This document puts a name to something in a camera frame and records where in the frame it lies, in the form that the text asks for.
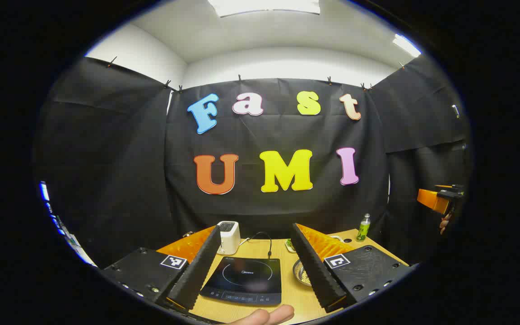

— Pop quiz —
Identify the black induction cooktop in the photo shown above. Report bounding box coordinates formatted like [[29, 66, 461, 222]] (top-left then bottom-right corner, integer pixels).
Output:
[[200, 256, 282, 306]]

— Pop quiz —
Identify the white toaster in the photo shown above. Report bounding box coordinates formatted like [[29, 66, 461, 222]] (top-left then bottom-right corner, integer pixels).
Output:
[[216, 221, 241, 255]]

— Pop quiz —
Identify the green tea bottle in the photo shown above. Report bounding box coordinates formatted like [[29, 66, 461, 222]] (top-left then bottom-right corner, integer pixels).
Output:
[[356, 214, 371, 242]]

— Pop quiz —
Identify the black power cable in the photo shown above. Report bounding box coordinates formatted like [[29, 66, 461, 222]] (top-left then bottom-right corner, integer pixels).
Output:
[[241, 232, 273, 259]]

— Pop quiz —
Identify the small ceiling light panel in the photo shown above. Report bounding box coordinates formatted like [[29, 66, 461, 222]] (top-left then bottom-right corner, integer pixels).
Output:
[[392, 34, 422, 58]]

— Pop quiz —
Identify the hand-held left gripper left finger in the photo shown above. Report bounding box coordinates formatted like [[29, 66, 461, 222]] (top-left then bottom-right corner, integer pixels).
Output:
[[101, 225, 223, 312]]

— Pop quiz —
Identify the large ceiling light panel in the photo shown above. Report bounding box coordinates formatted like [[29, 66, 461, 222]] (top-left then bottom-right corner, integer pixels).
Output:
[[207, 0, 321, 18]]

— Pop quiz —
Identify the stainless steel pot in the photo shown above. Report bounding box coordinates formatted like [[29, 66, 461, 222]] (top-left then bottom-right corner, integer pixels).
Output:
[[292, 259, 312, 287]]

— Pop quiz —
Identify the row of black cloth clips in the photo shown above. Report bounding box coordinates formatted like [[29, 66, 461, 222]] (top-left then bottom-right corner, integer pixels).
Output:
[[107, 56, 406, 93]]

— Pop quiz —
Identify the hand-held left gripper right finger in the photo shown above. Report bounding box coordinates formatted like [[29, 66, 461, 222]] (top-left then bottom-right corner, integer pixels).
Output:
[[291, 223, 416, 313]]

